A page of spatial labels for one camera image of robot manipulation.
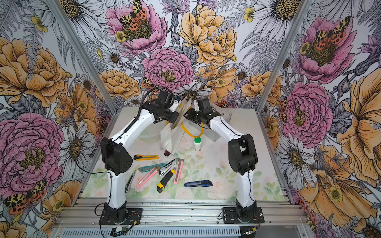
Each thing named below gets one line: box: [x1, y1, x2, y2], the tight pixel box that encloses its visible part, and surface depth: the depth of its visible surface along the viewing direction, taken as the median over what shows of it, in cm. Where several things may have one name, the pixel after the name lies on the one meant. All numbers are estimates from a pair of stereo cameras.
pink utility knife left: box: [136, 166, 161, 189], surface depth 89 cm
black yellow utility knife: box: [156, 169, 176, 193], surface depth 87 cm
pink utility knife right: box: [173, 158, 185, 185], surface depth 91 cm
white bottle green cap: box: [193, 136, 202, 152], surface depth 94 cm
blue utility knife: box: [184, 179, 213, 188], surface depth 87 cm
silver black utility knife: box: [158, 157, 181, 177], surface depth 93 cm
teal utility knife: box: [137, 162, 166, 173], surface depth 93 cm
